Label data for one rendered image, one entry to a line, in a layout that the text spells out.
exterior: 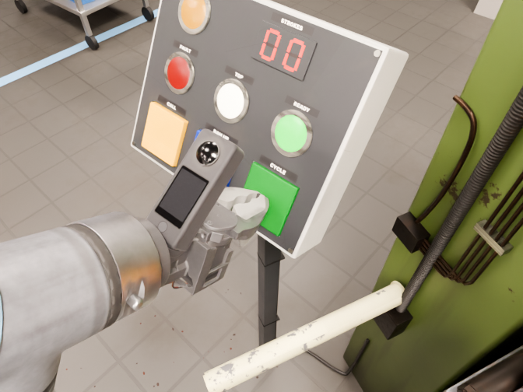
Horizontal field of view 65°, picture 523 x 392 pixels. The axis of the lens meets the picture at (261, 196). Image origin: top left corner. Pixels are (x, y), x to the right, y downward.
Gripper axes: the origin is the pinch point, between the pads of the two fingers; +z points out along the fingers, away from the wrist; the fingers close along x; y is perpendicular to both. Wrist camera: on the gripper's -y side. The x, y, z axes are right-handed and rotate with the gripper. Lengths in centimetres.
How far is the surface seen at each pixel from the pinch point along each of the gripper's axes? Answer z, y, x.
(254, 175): 1.2, -1.4, -2.6
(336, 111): 1.6, -13.4, 4.3
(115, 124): 97, 62, -145
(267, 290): 38, 41, -8
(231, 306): 66, 80, -29
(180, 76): 1.2, -8.4, -19.2
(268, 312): 45, 53, -8
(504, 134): 15.3, -17.1, 20.2
